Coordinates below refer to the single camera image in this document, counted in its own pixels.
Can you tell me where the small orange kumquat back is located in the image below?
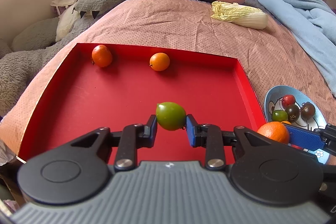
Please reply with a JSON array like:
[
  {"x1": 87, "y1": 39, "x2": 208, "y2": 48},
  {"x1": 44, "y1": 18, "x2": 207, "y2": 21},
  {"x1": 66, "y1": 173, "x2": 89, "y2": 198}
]
[{"x1": 149, "y1": 53, "x2": 170, "y2": 72}]

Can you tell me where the salmon dotted bedspread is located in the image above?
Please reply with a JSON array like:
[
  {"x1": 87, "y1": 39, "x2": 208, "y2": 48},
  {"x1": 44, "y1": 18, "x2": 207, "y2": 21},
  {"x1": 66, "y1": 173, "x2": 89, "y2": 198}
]
[{"x1": 1, "y1": 0, "x2": 335, "y2": 152}]

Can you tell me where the green tomato front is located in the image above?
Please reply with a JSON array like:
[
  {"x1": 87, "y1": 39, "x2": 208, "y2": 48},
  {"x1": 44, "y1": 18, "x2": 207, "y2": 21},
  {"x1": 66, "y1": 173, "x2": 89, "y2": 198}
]
[{"x1": 272, "y1": 110, "x2": 288, "y2": 122}]

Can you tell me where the large orange tangerine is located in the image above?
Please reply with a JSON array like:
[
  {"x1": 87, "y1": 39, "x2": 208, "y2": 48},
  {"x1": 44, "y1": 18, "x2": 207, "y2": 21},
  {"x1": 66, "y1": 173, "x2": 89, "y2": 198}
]
[{"x1": 91, "y1": 45, "x2": 113, "y2": 68}]

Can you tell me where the napa cabbage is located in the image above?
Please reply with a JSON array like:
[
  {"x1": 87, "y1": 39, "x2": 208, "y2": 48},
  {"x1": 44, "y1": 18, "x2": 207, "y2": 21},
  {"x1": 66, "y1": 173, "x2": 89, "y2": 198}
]
[{"x1": 211, "y1": 1, "x2": 268, "y2": 30}]

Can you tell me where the dark purple tomato small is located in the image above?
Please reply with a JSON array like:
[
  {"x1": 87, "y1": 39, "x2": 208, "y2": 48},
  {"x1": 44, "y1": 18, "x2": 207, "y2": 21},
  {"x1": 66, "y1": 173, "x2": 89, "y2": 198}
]
[{"x1": 300, "y1": 102, "x2": 315, "y2": 121}]

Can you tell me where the blue tiger cartoon plate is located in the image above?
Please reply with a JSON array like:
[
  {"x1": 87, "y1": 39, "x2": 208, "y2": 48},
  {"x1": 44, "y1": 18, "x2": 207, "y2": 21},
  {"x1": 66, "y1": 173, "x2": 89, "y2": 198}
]
[{"x1": 264, "y1": 85, "x2": 330, "y2": 164}]

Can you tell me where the red shallow tray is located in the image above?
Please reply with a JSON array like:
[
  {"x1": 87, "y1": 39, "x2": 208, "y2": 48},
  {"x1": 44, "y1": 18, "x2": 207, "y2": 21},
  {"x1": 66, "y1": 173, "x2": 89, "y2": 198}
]
[{"x1": 18, "y1": 43, "x2": 265, "y2": 160}]

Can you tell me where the grey Totoro plush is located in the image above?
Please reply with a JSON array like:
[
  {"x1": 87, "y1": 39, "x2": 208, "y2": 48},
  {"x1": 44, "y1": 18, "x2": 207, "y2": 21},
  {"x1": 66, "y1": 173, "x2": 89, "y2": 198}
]
[{"x1": 1, "y1": 0, "x2": 125, "y2": 117}]

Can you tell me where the small red fruit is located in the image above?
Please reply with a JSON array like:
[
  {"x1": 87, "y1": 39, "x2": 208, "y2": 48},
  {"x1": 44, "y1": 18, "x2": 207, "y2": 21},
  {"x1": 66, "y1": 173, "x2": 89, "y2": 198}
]
[{"x1": 290, "y1": 144, "x2": 304, "y2": 150}]

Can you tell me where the red pear with stem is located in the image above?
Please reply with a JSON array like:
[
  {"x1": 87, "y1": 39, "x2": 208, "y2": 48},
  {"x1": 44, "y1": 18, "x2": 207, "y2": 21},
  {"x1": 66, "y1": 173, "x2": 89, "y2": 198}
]
[{"x1": 281, "y1": 94, "x2": 295, "y2": 109}]

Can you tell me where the light blue blanket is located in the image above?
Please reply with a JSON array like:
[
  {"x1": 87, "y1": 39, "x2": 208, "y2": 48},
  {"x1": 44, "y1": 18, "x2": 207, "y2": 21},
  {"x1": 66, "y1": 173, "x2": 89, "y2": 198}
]
[{"x1": 258, "y1": 0, "x2": 335, "y2": 94}]

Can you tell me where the green tomato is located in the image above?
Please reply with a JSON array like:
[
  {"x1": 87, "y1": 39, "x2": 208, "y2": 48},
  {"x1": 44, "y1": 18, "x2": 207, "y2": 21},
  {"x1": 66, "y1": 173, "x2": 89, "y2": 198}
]
[
  {"x1": 155, "y1": 102, "x2": 186, "y2": 131},
  {"x1": 272, "y1": 110, "x2": 288, "y2": 122}
]

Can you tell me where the dark purple tomato large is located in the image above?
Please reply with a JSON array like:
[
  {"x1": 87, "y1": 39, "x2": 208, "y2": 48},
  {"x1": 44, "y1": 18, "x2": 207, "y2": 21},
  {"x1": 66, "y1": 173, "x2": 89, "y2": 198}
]
[{"x1": 285, "y1": 104, "x2": 300, "y2": 123}]

